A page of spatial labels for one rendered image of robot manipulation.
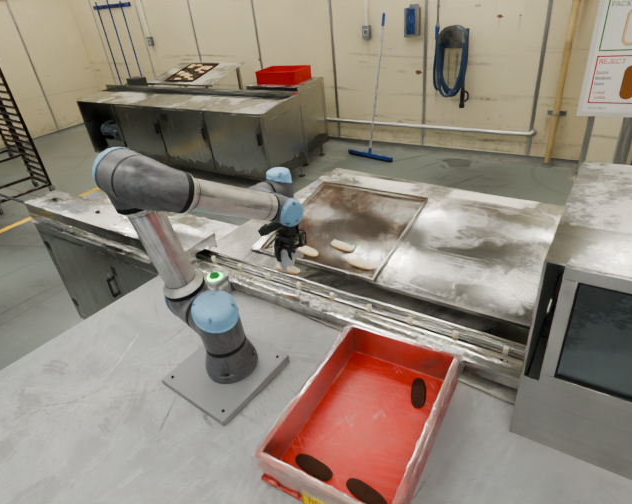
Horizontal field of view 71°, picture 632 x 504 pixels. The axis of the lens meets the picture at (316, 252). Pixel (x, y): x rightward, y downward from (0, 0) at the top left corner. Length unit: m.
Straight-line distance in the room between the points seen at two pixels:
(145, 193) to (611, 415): 1.04
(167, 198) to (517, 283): 1.05
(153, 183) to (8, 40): 7.69
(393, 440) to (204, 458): 0.46
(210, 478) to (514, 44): 4.39
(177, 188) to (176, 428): 0.63
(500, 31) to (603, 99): 3.06
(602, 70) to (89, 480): 1.91
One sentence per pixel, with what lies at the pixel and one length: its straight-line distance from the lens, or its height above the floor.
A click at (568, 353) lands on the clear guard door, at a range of 1.01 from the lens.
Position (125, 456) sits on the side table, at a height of 0.82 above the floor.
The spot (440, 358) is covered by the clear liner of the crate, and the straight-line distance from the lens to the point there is 1.22.
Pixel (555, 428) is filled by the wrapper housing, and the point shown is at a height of 0.89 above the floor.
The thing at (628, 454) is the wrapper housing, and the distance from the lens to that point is 1.17.
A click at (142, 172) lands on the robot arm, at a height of 1.47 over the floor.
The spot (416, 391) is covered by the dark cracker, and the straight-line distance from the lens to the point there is 1.24.
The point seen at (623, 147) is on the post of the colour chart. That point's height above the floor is 1.17.
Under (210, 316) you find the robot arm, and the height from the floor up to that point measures 1.07.
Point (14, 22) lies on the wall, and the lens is 8.69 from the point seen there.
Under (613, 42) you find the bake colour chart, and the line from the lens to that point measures 1.82.
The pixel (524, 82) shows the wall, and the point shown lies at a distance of 4.86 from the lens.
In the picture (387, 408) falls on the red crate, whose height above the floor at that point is 0.82.
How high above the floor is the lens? 1.77
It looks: 31 degrees down
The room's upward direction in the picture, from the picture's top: 7 degrees counter-clockwise
